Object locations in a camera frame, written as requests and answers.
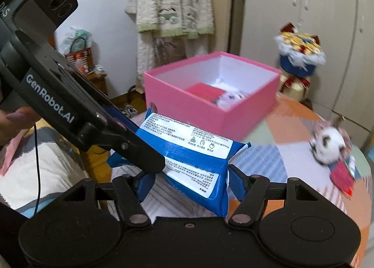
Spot black cable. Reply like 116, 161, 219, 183
33, 122, 40, 216

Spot pink cardboard box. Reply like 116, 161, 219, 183
144, 51, 282, 140

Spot light wooden cabinet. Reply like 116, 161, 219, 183
215, 0, 243, 55

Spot red strawberry plush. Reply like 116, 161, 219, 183
330, 163, 356, 195

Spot cream fluffy pyjama pants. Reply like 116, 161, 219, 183
137, 34, 205, 76

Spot grey and white cloth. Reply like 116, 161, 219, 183
0, 125, 90, 217

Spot white plush toy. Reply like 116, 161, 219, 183
310, 128, 347, 165

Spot purple plush toy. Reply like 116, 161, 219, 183
216, 92, 245, 109

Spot plastic shopping bag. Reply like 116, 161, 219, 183
62, 26, 94, 75

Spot grey three-door wardrobe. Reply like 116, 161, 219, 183
240, 0, 374, 151

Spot blue wet wipes pack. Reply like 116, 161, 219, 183
107, 108, 252, 218

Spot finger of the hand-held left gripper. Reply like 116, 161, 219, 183
84, 112, 166, 174
58, 62, 141, 134

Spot brown wooden nightstand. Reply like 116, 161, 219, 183
87, 71, 109, 99

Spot flower bouquet with blue wrap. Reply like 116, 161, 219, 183
273, 22, 327, 101

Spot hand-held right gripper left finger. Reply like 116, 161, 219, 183
57, 171, 157, 226

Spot cream fluffy cardigan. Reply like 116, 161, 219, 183
136, 0, 216, 41

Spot beige tote bag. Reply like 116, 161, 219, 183
125, 0, 141, 16

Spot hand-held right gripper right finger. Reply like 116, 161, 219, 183
228, 165, 321, 227

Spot grey sneakers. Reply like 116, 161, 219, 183
120, 104, 138, 118

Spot black clothes rack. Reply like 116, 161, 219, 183
231, 0, 237, 55

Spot floral fabric scrunchie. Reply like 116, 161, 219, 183
314, 120, 353, 167

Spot person's left hand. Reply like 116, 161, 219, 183
0, 106, 42, 146

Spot pink envelope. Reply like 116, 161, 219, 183
185, 82, 225, 102

